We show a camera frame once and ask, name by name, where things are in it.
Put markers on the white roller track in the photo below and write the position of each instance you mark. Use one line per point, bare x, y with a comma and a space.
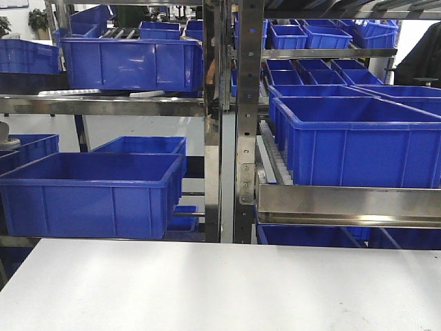
278, 165

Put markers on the blue bin behind lower left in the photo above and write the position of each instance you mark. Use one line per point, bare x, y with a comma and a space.
147, 145

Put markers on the blue bin bottom right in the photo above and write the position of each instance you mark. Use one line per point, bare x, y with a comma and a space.
305, 235

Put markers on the blue bin behind right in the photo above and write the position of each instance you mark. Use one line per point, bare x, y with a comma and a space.
278, 91

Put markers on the large blue bin right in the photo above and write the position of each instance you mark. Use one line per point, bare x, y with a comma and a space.
358, 141

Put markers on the large blue bin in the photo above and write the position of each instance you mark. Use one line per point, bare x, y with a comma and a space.
133, 64
358, 141
93, 195

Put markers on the large blue bin upper left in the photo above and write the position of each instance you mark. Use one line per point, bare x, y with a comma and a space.
133, 64

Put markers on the small blue bin top shelf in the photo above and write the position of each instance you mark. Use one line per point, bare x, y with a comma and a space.
288, 37

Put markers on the small blue bin top right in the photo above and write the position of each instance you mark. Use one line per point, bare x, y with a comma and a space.
319, 37

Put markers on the large blue bin lower left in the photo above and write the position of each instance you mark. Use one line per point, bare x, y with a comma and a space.
93, 195

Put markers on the blue bin far left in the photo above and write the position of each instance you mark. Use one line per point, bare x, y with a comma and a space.
20, 149

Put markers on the blue bin far right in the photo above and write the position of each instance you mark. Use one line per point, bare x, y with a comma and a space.
420, 97

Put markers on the steel shelf beam left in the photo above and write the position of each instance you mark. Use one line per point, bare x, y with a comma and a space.
108, 106

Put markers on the person in black jacket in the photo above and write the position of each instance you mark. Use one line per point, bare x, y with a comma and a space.
423, 61

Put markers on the blue crate upper far left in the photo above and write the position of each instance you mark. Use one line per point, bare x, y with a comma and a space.
29, 57

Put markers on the potted plant background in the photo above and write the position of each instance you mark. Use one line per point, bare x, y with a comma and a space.
38, 21

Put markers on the steel shelf front rail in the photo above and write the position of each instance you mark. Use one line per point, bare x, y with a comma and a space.
349, 206

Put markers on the steel rack upright post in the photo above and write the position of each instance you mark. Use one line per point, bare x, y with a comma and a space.
248, 56

